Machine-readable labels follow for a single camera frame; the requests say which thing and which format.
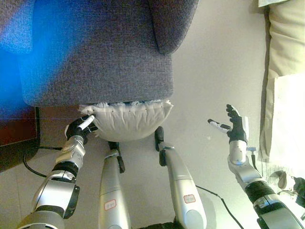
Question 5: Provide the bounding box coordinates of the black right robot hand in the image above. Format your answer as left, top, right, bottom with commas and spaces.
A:
207, 104, 250, 145

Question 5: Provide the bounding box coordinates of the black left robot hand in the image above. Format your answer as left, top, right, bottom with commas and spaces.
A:
64, 115, 99, 141

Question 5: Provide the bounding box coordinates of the white fringed throw pillow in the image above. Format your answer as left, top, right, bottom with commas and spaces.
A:
78, 99, 174, 142

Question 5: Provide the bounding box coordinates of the white bed pillow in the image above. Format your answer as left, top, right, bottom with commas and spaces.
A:
258, 0, 286, 8

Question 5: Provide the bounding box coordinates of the white bed sheet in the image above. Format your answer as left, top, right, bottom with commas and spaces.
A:
262, 73, 305, 165

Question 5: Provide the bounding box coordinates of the black left robot foot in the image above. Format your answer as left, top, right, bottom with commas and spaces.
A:
107, 140, 126, 174

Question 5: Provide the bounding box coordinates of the brown wooden wardrobe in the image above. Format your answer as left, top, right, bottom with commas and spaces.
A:
0, 106, 41, 173

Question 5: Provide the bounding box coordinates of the grey fabric tub armchair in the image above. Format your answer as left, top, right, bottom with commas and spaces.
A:
0, 0, 200, 108

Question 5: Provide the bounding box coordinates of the silver left robot leg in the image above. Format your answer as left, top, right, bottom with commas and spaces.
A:
97, 149, 132, 229

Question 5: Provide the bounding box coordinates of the grey black crumpled clutter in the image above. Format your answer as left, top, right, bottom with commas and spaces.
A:
268, 170, 305, 208

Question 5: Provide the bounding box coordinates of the cream duvet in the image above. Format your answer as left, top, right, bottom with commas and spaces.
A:
264, 0, 305, 79

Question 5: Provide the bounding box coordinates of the black robot waist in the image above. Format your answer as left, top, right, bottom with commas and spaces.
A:
142, 221, 183, 229

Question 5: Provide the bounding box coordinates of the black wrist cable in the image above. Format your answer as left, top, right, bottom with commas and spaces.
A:
249, 153, 260, 171

